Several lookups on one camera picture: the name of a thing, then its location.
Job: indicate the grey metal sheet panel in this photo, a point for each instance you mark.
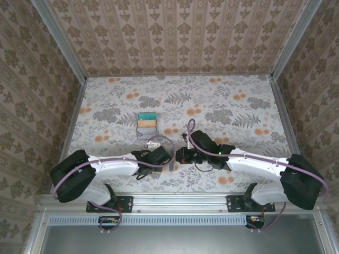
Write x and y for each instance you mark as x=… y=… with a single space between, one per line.
x=180 y=240

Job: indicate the floral patterned table cover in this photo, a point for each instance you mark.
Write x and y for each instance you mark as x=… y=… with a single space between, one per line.
x=212 y=105

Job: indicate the plain orange card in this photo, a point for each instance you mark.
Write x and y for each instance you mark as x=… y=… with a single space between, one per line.
x=147 y=123

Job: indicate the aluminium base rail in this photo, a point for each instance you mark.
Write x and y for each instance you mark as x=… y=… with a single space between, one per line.
x=180 y=202

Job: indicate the grey card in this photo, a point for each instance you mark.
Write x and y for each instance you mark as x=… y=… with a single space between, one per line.
x=147 y=130

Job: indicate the teal printed card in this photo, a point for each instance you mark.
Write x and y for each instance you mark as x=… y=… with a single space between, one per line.
x=147 y=116

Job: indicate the aluminium table edge profile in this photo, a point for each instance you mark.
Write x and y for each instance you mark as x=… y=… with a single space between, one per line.
x=284 y=127
x=72 y=127

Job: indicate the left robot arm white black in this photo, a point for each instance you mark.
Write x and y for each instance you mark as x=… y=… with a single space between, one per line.
x=114 y=166

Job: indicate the aluminium frame post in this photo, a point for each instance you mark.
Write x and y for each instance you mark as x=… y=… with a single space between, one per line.
x=294 y=39
x=61 y=42

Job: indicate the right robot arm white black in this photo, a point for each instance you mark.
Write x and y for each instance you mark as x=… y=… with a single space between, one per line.
x=254 y=164

